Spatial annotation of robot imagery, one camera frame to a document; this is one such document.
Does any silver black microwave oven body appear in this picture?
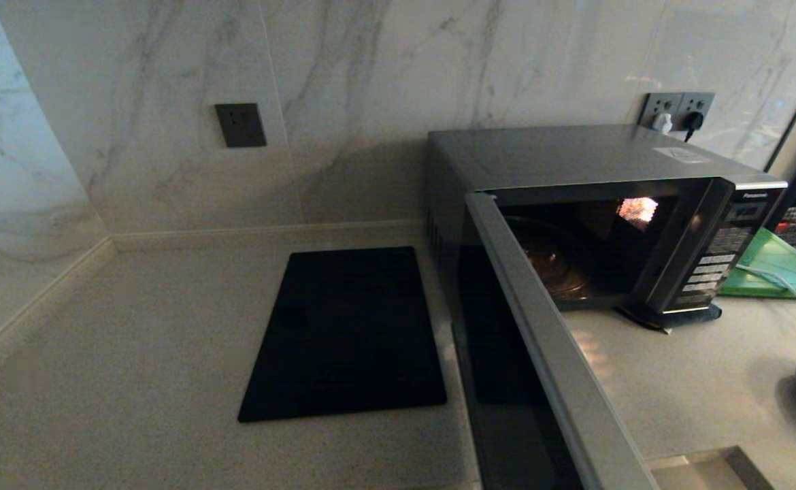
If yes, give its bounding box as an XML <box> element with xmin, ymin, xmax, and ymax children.
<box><xmin>427</xmin><ymin>125</ymin><xmax>789</xmax><ymax>317</ymax></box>

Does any black glass induction cooktop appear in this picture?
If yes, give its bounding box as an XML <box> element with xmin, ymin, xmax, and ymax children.
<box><xmin>237</xmin><ymin>246</ymin><xmax>448</xmax><ymax>423</ymax></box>

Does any beige cabinet front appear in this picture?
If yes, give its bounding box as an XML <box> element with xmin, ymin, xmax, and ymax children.
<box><xmin>650</xmin><ymin>448</ymin><xmax>756</xmax><ymax>490</ymax></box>

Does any green cutting board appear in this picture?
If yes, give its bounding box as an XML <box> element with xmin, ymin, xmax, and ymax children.
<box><xmin>719</xmin><ymin>227</ymin><xmax>796</xmax><ymax>300</ymax></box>

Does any dark single wall socket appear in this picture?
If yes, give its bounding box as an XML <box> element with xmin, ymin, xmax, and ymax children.
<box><xmin>215</xmin><ymin>103</ymin><xmax>267</xmax><ymax>148</ymax></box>

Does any white power cable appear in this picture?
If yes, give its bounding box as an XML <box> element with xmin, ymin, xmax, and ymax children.
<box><xmin>735</xmin><ymin>264</ymin><xmax>796</xmax><ymax>318</ymax></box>

